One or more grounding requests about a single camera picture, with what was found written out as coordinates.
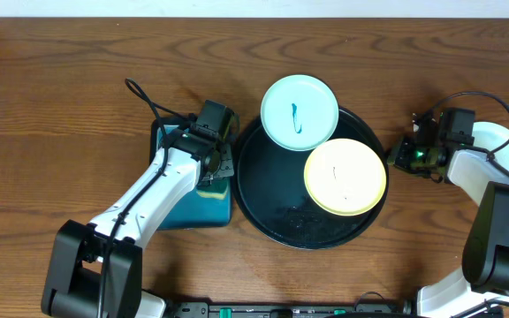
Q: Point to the black round serving tray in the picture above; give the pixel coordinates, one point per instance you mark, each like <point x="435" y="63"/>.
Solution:
<point x="268" y="185"/>

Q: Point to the white plate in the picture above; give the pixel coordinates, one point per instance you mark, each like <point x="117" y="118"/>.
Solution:
<point x="299" y="112"/>
<point x="490" y="135"/>

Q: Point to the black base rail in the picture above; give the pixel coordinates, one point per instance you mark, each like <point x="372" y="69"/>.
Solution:
<point x="206" y="310"/>

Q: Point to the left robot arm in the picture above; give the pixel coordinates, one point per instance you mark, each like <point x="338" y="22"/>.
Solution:
<point x="95" y="269"/>

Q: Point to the yellow plate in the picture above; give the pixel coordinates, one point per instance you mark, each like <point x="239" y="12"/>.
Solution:
<point x="345" y="177"/>

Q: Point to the green scrubbing sponge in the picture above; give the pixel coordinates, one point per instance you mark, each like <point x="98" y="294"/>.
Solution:
<point x="216" y="194"/>

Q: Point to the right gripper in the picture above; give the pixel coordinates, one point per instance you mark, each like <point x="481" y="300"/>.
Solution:
<point x="398" y="155"/>

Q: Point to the black rectangular water tray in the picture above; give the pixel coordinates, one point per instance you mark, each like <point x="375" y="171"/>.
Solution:
<point x="193" y="211"/>

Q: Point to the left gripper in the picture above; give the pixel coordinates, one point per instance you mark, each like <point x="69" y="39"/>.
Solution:
<point x="224" y="163"/>

